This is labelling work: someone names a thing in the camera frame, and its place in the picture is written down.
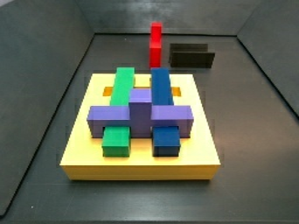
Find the blue long block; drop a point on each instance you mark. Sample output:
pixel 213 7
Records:
pixel 166 135

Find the purple cross-shaped block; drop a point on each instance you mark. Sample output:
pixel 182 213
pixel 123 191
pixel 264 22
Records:
pixel 141 115

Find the green long block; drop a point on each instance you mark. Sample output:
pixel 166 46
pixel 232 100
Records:
pixel 115 144

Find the red rectangular block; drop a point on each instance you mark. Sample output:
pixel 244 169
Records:
pixel 155 44

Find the black slotted holder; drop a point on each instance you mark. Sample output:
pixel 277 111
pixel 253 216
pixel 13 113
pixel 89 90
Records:
pixel 191 55

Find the yellow base board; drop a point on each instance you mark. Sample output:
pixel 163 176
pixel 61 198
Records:
pixel 85 163

